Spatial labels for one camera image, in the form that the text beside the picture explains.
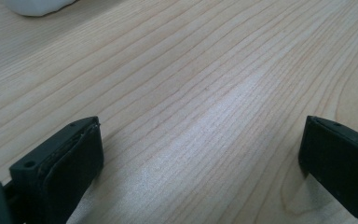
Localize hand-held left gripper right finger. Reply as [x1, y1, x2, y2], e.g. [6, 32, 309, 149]
[297, 115, 358, 224]

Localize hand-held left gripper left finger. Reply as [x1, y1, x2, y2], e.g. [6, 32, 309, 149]
[8, 116, 104, 224]

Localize white rounded object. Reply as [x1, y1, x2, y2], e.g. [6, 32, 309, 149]
[5, 0, 77, 18]

